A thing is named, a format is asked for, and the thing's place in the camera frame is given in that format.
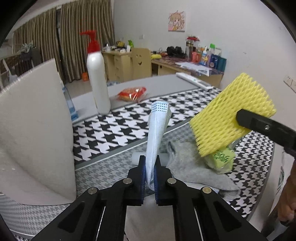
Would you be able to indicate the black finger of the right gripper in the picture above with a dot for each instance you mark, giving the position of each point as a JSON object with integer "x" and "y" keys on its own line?
{"x": 277, "y": 132}

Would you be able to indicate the red snack packet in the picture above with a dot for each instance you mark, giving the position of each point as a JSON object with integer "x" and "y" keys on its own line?
{"x": 133, "y": 94}

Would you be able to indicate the white remote control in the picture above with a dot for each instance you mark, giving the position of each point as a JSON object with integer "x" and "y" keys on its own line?
{"x": 195, "y": 81}

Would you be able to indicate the brown curtains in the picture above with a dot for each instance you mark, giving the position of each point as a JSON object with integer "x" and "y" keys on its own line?
{"x": 66, "y": 44}

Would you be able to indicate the white bottle red pump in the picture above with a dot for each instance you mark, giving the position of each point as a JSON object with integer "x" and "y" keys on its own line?
{"x": 96, "y": 73}

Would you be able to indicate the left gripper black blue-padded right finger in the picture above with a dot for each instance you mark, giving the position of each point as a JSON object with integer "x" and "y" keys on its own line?
{"x": 200, "y": 214}

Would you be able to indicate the yellow foam fruit net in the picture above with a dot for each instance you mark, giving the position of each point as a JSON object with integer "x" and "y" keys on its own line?
{"x": 215, "y": 127}

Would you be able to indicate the white styrofoam box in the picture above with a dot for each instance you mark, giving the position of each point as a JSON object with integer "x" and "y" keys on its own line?
{"x": 37, "y": 163}

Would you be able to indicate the grey sock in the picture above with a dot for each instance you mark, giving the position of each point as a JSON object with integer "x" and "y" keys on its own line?
{"x": 187, "y": 165}

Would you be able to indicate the orange box on floor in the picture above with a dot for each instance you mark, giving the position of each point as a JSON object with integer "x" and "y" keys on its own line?
{"x": 84, "y": 76}

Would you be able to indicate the wooden desk with drawers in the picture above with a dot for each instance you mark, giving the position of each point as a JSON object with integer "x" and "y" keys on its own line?
{"x": 118, "y": 67}

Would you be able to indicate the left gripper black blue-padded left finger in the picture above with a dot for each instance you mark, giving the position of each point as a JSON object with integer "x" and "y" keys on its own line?
{"x": 99, "y": 214}

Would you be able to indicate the wooden smiley chair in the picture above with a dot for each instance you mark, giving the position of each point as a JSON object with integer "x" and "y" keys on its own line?
{"x": 141, "y": 63}

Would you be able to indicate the green packaged soft ball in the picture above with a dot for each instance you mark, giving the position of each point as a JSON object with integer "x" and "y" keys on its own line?
{"x": 221, "y": 161}

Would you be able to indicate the anime wall poster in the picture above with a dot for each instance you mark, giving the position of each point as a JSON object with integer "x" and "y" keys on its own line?
{"x": 177, "y": 21}

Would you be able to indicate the person's right hand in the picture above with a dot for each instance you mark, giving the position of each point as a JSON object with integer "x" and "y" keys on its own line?
{"x": 286, "y": 203}

